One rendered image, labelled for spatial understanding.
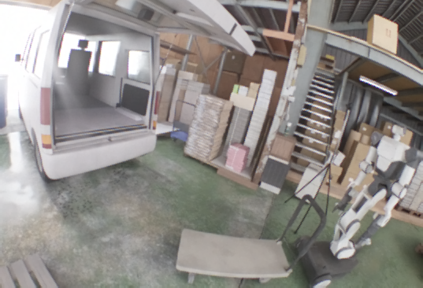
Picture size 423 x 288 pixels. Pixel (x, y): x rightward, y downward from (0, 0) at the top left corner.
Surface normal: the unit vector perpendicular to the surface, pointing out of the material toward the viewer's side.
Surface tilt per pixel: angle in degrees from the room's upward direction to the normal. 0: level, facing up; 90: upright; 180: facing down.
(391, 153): 90
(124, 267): 0
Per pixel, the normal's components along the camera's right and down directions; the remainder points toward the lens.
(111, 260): 0.24, -0.94
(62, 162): 0.84, 0.26
